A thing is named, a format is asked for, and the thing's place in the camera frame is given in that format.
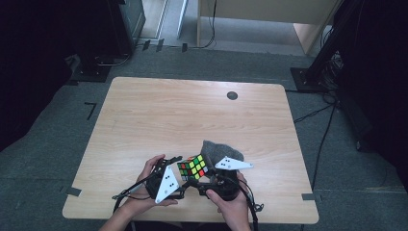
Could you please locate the person's right hand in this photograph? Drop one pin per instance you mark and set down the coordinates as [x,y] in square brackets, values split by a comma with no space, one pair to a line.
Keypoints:
[234,211]

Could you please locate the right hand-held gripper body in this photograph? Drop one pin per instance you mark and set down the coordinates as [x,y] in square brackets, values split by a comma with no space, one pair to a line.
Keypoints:
[229,186]

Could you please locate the grey terry cloth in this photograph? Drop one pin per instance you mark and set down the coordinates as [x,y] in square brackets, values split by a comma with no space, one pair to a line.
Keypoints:
[221,149]

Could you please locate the black stand base plate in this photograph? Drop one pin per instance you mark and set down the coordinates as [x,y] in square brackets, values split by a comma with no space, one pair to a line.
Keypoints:
[91,72]

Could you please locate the dark round table grommet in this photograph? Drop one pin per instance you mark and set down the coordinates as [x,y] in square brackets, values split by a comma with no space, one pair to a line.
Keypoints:
[232,95]

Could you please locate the grey tape piece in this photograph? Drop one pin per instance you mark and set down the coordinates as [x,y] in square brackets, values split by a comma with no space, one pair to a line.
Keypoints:
[308,197]
[73,191]

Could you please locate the small black floor marker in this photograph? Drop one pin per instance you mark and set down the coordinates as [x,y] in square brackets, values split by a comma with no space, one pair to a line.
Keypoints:
[160,45]
[146,45]

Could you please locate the black computer tower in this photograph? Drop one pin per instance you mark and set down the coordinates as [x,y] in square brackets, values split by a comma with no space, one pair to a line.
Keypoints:
[128,25]

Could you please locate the person's left hand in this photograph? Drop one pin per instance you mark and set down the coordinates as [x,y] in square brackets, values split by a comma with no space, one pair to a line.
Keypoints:
[141,199]

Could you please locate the multicoloured puzzle cube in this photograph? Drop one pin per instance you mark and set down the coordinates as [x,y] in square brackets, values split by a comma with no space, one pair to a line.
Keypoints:
[192,166]

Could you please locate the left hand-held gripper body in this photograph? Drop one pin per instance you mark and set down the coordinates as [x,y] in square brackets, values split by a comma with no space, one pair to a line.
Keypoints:
[166,186]

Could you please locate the black metal stand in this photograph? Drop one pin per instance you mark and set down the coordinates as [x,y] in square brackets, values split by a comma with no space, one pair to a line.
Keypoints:
[324,48]

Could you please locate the dark curtain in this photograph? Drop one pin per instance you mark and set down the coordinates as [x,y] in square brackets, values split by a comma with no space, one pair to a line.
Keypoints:
[38,64]
[381,80]

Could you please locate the person's dark clothing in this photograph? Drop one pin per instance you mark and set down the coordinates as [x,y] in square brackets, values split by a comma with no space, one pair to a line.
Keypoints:
[179,227]

